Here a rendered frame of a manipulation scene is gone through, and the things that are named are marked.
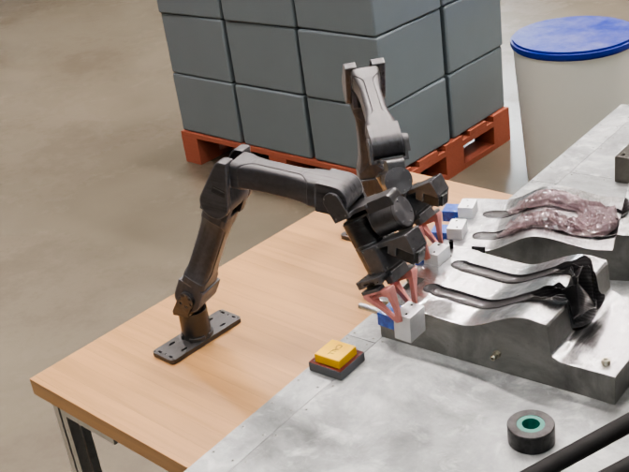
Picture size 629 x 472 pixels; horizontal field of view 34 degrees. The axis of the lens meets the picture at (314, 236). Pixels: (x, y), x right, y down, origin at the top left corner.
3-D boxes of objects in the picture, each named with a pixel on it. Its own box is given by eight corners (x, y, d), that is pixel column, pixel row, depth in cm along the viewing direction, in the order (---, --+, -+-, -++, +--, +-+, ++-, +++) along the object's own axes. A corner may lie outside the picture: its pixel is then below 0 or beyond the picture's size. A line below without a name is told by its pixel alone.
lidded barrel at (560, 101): (660, 163, 453) (663, 22, 425) (594, 208, 423) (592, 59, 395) (560, 141, 489) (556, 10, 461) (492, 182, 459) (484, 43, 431)
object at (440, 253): (387, 265, 224) (385, 243, 221) (401, 254, 227) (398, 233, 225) (439, 277, 216) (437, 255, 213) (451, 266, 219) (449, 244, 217)
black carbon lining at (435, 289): (418, 300, 208) (415, 259, 203) (460, 265, 218) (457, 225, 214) (580, 342, 187) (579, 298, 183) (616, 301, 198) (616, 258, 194)
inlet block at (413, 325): (353, 323, 195) (350, 299, 192) (368, 311, 198) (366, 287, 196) (411, 343, 187) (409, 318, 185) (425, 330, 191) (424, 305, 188)
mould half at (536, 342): (381, 336, 210) (374, 279, 204) (446, 278, 228) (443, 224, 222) (615, 405, 181) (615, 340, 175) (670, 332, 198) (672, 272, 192)
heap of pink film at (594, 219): (493, 242, 228) (491, 210, 224) (509, 207, 242) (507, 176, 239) (614, 248, 218) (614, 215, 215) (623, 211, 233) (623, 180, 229)
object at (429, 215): (458, 239, 218) (436, 200, 217) (440, 254, 213) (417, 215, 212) (435, 247, 223) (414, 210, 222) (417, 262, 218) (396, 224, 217)
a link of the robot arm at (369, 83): (409, 140, 210) (379, 44, 230) (366, 146, 210) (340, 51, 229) (409, 180, 220) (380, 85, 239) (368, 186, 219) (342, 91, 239)
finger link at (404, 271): (434, 299, 189) (411, 255, 188) (414, 317, 184) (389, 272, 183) (408, 306, 194) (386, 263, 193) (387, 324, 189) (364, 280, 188)
